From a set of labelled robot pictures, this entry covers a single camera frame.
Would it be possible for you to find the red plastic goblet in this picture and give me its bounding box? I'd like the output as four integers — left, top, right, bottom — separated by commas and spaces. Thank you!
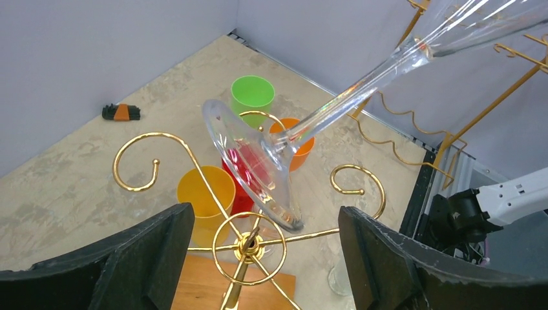
221, 147, 271, 218

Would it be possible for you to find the ribbed clear wine glass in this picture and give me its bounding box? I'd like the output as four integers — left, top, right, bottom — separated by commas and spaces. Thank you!
249, 204, 280, 258

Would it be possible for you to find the green plastic cup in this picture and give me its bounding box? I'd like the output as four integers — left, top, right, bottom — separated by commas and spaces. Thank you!
230, 75, 275, 116

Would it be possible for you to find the clear glass near front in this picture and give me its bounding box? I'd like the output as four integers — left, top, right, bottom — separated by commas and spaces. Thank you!
328, 256, 352, 296

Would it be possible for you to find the orange plastic goblet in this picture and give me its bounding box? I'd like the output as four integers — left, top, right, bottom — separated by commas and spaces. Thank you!
268, 118, 315, 173

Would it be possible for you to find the gold wire wine glass rack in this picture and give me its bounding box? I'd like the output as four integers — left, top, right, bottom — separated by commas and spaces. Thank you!
112, 110, 387, 310

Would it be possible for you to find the black orange hex key set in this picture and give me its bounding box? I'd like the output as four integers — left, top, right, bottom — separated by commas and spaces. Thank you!
101, 103, 141, 121

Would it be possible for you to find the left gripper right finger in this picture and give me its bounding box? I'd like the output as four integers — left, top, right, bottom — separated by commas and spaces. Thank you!
338, 206, 547, 309

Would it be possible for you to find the yellow plastic goblet back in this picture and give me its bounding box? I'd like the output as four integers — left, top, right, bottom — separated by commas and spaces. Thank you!
176, 166, 236, 247

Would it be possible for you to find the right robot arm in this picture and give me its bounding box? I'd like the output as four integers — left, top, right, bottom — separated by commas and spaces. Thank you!
423, 168, 547, 265

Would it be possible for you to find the gold wall hook rack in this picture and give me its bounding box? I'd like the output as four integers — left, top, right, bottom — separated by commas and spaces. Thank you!
324, 1, 547, 178

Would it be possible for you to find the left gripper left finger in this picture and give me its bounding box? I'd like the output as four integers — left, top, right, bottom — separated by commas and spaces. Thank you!
1, 203, 195, 309

